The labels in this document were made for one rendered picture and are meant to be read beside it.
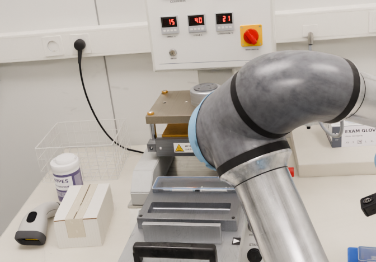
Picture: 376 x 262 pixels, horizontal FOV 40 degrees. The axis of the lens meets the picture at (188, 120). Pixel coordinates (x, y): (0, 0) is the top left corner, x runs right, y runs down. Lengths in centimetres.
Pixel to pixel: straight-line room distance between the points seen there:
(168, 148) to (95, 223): 30
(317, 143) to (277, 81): 108
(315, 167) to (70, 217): 75
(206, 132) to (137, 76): 112
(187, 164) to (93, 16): 72
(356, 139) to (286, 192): 100
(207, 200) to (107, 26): 91
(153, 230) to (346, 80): 48
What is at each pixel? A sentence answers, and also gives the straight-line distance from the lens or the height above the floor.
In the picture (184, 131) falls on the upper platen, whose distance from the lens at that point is 123.
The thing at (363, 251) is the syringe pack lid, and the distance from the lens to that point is 130.
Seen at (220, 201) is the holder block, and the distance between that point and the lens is 106.
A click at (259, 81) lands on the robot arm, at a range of 68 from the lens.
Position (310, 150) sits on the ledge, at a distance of 170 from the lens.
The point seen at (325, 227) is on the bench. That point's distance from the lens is 141.
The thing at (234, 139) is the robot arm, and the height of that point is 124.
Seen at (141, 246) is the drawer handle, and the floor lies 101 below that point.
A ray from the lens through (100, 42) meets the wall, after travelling 181.
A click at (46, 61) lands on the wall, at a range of 195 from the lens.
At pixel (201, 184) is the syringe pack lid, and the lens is 111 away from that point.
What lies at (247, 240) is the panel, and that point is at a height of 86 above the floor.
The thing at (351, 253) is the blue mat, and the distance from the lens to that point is 133.
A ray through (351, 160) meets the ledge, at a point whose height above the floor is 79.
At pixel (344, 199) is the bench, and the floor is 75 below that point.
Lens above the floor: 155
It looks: 22 degrees down
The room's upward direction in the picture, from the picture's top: 6 degrees counter-clockwise
